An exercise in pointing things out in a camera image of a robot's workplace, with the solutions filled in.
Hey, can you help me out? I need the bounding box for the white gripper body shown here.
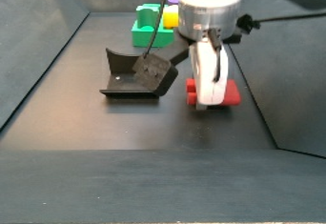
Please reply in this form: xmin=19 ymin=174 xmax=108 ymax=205
xmin=190 ymin=38 xmax=230 ymax=110

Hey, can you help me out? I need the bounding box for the red two-pronged block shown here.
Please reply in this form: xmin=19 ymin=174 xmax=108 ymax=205
xmin=186 ymin=78 xmax=240 ymax=106

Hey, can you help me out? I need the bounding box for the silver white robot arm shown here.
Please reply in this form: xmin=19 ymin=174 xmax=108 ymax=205
xmin=178 ymin=0 xmax=242 ymax=110

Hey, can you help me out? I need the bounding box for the black curved holder fixture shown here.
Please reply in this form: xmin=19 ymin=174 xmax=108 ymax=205
xmin=100 ymin=49 xmax=158 ymax=99

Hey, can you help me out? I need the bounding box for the yellow-orange pentagon block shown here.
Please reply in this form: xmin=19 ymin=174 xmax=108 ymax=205
xmin=163 ymin=5 xmax=178 ymax=29

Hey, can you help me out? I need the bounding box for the green shape-sorter base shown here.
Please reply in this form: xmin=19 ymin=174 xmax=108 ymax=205
xmin=131 ymin=19 xmax=175 ymax=48

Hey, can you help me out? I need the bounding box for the purple cylinder block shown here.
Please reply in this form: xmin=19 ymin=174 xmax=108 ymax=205
xmin=168 ymin=0 xmax=178 ymax=5

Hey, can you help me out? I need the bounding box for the green notched block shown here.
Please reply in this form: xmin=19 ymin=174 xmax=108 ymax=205
xmin=136 ymin=4 xmax=160 ymax=29

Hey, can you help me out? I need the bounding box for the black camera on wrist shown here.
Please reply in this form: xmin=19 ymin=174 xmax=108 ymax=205
xmin=132 ymin=53 xmax=178 ymax=96

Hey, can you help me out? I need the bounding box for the black cable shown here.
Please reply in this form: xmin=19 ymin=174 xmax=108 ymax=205
xmin=143 ymin=0 xmax=170 ymax=58

